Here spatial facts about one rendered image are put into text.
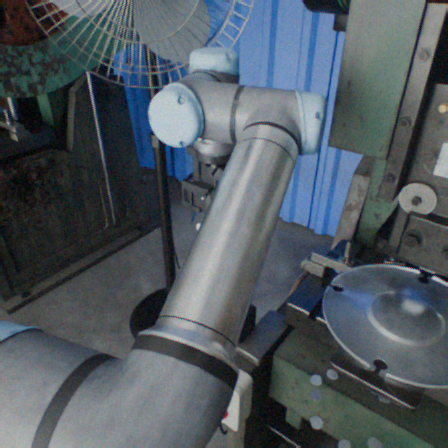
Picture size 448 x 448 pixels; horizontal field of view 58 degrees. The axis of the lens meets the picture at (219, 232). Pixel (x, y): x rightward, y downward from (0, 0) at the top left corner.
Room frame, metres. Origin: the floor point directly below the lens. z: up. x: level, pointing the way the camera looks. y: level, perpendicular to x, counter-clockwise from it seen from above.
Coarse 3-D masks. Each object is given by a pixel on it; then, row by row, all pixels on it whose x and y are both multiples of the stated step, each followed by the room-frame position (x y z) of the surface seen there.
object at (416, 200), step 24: (432, 96) 0.58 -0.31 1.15; (432, 120) 0.58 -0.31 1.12; (432, 144) 0.57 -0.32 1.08; (408, 168) 0.59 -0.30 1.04; (432, 168) 0.57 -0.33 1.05; (408, 192) 0.57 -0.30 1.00; (432, 192) 0.55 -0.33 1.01; (408, 216) 0.55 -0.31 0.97; (432, 216) 0.54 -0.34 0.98; (408, 240) 0.53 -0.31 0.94; (432, 240) 0.52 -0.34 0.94; (432, 264) 0.51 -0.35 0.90
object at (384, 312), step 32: (352, 288) 0.58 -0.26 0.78; (384, 288) 0.58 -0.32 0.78; (416, 288) 0.58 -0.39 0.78; (352, 320) 0.50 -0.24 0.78; (384, 320) 0.49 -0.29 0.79; (416, 320) 0.49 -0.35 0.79; (352, 352) 0.43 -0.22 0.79; (384, 352) 0.43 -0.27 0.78; (416, 352) 0.43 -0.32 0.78; (416, 384) 0.37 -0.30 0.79
